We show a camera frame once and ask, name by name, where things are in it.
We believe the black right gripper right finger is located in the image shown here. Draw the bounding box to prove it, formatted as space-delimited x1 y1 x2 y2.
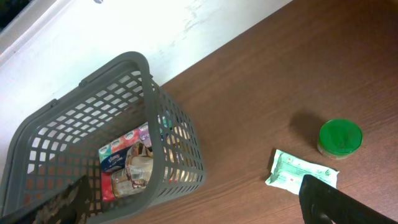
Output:
298 174 397 224

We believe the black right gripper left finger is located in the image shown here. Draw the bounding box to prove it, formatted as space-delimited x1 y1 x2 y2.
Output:
1 175 90 224

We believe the orange red pasta packet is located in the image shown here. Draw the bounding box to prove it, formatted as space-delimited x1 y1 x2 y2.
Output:
101 172 115 202

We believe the light green wipes packet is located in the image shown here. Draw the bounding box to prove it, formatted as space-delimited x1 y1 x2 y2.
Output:
265 149 339 195

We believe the Kleenex tissue multipack box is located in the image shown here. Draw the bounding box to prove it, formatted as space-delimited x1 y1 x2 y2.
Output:
98 123 154 175

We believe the green lid jar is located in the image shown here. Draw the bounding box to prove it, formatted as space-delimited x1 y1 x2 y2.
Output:
317 119 363 160

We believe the beige breadcrumb bag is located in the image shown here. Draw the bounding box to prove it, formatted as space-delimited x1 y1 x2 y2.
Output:
110 119 195 198

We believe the grey plastic basket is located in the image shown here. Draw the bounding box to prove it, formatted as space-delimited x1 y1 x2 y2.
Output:
1 52 206 223

